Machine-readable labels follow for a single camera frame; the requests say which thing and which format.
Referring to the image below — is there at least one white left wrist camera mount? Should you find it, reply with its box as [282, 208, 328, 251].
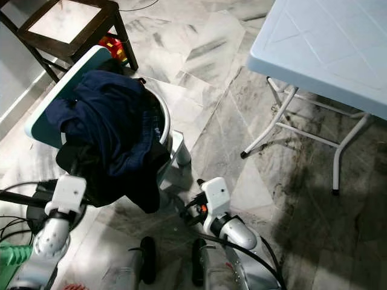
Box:
[51, 175, 88, 217]

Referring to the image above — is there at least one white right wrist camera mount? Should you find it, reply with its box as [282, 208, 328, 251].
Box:
[201, 177, 232, 219]

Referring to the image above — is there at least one light blue folding table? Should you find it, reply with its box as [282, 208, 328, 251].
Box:
[241, 0, 387, 195]

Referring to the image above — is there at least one black round stand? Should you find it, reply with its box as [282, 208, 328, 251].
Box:
[0, 180, 79, 233]

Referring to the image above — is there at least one dark wooden side table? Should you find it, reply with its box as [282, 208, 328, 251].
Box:
[0, 0, 138, 83]

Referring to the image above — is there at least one navy blue garment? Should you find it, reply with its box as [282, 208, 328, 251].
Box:
[45, 69, 172, 213]

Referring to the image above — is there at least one green plastic basket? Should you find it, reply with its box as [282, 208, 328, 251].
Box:
[0, 242, 35, 290]

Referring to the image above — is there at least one grey robot left leg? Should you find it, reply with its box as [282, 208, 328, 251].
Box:
[100, 237, 158, 290]

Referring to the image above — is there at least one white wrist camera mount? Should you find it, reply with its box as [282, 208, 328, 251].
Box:
[201, 177, 232, 219]
[51, 175, 88, 217]

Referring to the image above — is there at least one small round washing machine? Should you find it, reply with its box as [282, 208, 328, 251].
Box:
[24, 45, 192, 194]

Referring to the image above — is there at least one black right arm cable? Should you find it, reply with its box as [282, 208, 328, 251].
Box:
[190, 227, 290, 290]

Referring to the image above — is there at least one colourful plastic toy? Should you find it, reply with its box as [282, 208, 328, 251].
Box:
[100, 33, 129, 64]

